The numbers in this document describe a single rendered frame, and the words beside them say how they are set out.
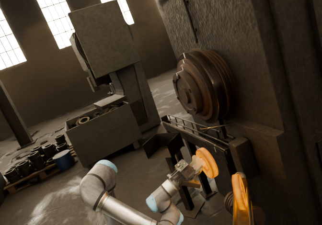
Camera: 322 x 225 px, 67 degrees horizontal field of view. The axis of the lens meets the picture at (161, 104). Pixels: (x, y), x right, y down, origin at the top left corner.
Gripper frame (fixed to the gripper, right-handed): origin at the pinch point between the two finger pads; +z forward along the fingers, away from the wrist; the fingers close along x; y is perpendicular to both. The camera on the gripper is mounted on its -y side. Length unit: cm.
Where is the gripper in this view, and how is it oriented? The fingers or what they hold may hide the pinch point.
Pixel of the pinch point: (205, 159)
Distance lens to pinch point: 126.6
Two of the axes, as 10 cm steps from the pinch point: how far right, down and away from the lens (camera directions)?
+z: 7.5, -6.4, 1.7
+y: -5.7, -7.6, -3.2
